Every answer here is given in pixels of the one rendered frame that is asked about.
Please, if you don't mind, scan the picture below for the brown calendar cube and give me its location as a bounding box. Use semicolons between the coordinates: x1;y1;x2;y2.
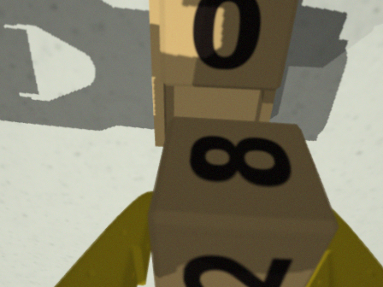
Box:
159;0;298;91
148;116;339;287

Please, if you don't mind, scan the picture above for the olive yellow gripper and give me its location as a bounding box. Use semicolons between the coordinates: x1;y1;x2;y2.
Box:
55;191;383;287

